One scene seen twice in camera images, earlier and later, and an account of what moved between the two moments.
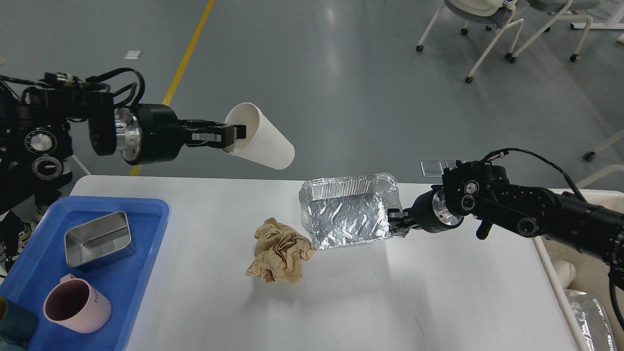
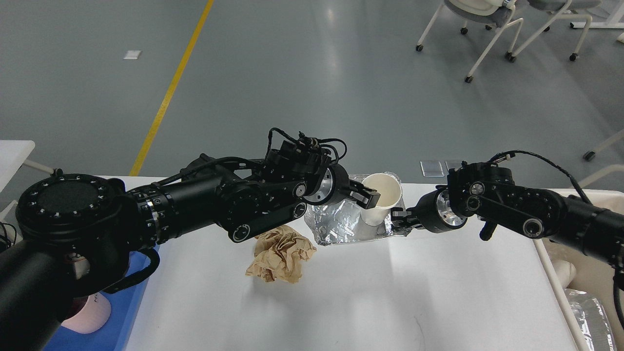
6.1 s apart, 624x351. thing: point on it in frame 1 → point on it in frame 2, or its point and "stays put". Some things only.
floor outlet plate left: (431, 168) stays put
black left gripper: (153, 133) → (334, 187)
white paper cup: (264, 145) → (390, 189)
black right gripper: (430, 213) stays put
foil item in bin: (592, 321) stays put
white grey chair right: (563, 8) stays put
